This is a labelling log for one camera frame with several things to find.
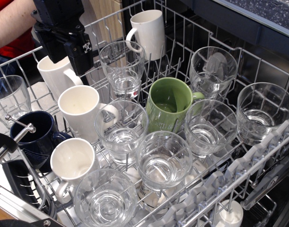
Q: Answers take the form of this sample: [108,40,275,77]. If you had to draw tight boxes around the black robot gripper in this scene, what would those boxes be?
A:
[31,0,94,76]

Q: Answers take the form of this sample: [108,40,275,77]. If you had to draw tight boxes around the white mug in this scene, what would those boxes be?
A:
[37,56,83,102]
[50,138,100,203]
[58,85,119,143]
[126,9,166,61]

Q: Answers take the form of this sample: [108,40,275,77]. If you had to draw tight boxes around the white cup lower rack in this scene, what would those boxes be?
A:
[215,200,244,227]

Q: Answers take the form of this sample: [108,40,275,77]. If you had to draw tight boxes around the wooden cabinet panel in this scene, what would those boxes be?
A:
[80,0,125,50]

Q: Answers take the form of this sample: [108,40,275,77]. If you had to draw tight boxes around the clear glass rear centre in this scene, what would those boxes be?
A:
[99,41,145,99]

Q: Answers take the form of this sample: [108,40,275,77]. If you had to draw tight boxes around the clear glass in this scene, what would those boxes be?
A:
[184,99,238,158]
[99,41,145,99]
[189,46,237,99]
[136,131,193,191]
[95,100,149,165]
[73,169,137,227]
[236,82,289,146]
[0,75,32,129]

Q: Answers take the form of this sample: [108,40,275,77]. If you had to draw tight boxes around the clear glass far left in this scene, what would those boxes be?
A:
[0,75,32,129]

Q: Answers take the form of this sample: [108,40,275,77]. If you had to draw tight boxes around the black clamp with metal screw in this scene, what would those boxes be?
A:
[0,114,36,161]

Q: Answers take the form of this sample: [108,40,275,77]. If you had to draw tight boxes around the green ceramic mug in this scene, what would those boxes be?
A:
[146,77,205,133]

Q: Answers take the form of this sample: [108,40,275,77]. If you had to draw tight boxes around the black plastic cutlery tray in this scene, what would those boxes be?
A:
[2,159,40,208]

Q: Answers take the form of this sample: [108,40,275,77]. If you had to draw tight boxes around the clear glass rear right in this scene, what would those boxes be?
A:
[189,46,237,99]

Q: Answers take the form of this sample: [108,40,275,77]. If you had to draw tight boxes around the clear glass front centre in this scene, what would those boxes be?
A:
[136,131,193,191]

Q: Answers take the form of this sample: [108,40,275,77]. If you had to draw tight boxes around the clear glass front left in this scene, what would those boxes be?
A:
[73,169,137,227]

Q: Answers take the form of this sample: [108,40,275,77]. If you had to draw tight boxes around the clear glass middle right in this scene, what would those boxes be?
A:
[184,99,238,158]

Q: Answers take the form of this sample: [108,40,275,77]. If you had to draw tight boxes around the clear glass far right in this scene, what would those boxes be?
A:
[236,82,289,146]

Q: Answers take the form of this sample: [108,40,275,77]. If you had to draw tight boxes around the metal wire dishwasher rack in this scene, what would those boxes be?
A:
[0,0,289,227]

